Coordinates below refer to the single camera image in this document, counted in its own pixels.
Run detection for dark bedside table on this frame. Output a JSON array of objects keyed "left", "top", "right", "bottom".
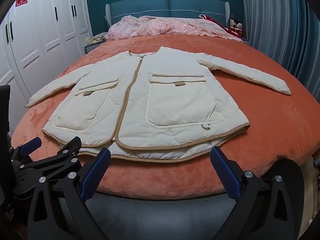
[{"left": 85, "top": 32, "right": 107, "bottom": 54}]

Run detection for blue upholstered headboard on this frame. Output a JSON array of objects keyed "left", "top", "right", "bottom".
[{"left": 105, "top": 0, "right": 230, "bottom": 27}]

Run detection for white wardrobe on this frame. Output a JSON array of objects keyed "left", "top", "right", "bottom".
[{"left": 1, "top": 0, "right": 92, "bottom": 135}]

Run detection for cream quilted jacket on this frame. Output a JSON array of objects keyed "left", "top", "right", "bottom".
[{"left": 28, "top": 47, "right": 291, "bottom": 163}]

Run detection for red plush doll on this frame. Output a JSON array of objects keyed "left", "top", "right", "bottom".
[{"left": 229, "top": 14, "right": 243, "bottom": 38}]

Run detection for blue-grey curtain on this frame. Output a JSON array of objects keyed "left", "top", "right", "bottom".
[{"left": 243, "top": 0, "right": 319, "bottom": 100}]

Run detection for yellowish items on nightstand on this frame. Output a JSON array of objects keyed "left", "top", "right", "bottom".
[{"left": 86, "top": 36, "right": 106, "bottom": 45}]

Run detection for pink floral quilt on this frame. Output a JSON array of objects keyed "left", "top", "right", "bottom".
[{"left": 105, "top": 15, "right": 242, "bottom": 42}]

